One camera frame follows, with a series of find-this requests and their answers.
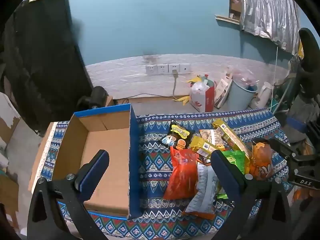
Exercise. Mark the orange snack packet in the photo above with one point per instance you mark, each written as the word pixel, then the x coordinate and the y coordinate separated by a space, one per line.
pixel 261 162

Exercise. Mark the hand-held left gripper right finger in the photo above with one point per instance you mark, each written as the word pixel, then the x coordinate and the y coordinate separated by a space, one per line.
pixel 222 170

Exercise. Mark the blue cardboard box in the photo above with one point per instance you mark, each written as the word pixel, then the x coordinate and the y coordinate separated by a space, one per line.
pixel 110 155

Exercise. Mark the silver foil curtain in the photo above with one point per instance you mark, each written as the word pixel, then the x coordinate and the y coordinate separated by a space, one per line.
pixel 270 10

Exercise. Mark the green snack packet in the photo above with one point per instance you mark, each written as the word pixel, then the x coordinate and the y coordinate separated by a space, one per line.
pixel 236 158

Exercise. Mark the brown white paper bag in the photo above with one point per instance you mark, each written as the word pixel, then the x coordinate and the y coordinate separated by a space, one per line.
pixel 222 90

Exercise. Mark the long yellow snack packet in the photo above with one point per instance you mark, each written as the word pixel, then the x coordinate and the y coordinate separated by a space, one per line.
pixel 230 135

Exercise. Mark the blue patterned blanket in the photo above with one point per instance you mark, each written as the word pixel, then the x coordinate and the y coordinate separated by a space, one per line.
pixel 155 165

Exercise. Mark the white snack packet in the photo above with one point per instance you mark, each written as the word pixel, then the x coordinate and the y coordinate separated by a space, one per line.
pixel 202 192

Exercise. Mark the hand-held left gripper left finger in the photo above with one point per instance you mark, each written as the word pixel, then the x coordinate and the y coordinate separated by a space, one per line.
pixel 93 170

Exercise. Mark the white wall socket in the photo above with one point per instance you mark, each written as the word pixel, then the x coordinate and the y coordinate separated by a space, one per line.
pixel 185 68
pixel 172 66
pixel 151 69
pixel 162 69

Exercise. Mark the black office chair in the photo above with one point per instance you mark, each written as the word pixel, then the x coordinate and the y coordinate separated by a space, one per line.
pixel 310 47

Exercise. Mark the red white paper bag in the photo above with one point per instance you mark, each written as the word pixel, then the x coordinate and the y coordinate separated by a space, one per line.
pixel 207 100

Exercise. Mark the wooden window ledge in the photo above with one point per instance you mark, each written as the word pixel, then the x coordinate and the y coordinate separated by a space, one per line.
pixel 227 19

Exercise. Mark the black snack packet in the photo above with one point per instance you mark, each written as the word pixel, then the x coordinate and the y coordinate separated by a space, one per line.
pixel 178 132

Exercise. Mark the black cloth cover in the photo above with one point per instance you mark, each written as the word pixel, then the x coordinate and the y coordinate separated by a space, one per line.
pixel 42 62

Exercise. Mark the beige nut snack packet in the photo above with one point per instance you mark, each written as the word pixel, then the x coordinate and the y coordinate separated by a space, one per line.
pixel 212 136

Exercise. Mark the small brown cardboard box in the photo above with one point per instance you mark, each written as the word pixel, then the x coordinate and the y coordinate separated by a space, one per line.
pixel 109 101

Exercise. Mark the black round device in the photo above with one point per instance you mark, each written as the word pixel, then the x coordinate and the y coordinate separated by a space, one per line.
pixel 96 96

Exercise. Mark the yellow snack packet blue label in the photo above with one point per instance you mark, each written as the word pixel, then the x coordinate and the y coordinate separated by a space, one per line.
pixel 202 146

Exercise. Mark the white electric kettle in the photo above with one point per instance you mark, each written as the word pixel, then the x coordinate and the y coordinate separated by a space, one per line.
pixel 263 93

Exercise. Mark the red snack packet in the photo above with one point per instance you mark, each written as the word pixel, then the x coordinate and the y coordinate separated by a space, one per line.
pixel 182 175

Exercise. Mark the banana peel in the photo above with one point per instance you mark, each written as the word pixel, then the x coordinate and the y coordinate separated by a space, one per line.
pixel 193 80
pixel 183 99

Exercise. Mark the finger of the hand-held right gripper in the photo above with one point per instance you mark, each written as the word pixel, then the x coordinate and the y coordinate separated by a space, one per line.
pixel 280 147

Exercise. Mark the blue grey trash bin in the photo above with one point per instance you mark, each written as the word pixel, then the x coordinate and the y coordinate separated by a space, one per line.
pixel 238 97

